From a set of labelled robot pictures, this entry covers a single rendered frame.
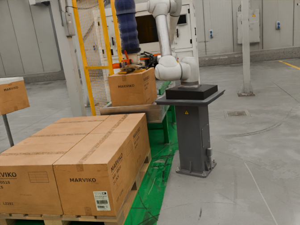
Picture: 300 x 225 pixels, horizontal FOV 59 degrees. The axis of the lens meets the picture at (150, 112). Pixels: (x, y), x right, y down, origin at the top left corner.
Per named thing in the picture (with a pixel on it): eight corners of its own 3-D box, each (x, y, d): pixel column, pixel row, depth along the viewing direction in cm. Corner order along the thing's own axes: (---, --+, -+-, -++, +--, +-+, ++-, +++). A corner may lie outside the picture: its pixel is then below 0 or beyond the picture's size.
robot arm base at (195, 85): (202, 85, 253) (202, 79, 251) (197, 89, 233) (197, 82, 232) (184, 84, 260) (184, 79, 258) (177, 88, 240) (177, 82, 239)
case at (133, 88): (128, 99, 363) (124, 69, 353) (157, 97, 352) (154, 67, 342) (112, 110, 307) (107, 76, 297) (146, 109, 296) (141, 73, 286)
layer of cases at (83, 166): (68, 149, 316) (61, 118, 306) (149, 147, 295) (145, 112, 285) (-7, 213, 204) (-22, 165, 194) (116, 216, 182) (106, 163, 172)
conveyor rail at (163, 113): (177, 85, 513) (176, 75, 508) (180, 84, 512) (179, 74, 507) (157, 121, 295) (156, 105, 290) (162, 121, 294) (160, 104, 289)
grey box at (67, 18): (72, 35, 373) (68, 13, 365) (76, 35, 372) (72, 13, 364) (65, 35, 354) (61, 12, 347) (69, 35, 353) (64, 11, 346)
